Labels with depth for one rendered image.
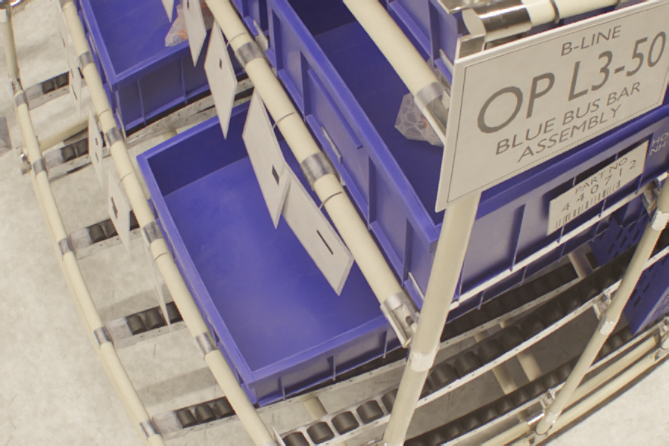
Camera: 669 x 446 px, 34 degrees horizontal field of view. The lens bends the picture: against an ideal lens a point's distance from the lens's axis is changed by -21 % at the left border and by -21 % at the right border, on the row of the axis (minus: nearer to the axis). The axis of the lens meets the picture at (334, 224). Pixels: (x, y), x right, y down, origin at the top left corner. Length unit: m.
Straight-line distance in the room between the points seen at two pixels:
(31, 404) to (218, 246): 0.89
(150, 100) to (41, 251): 0.87
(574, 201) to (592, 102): 0.31
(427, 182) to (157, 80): 0.54
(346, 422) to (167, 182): 0.43
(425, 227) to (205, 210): 0.65
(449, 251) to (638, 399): 1.49
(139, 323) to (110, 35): 0.50
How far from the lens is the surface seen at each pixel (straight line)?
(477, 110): 0.95
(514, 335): 1.75
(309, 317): 1.74
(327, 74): 1.31
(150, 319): 2.07
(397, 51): 1.10
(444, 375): 1.72
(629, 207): 1.80
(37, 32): 3.07
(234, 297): 1.76
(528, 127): 1.02
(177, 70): 1.85
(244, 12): 1.57
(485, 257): 1.36
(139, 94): 1.84
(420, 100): 1.07
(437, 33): 1.03
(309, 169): 1.48
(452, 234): 1.14
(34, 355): 2.56
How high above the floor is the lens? 2.32
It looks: 61 degrees down
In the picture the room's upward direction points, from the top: 5 degrees clockwise
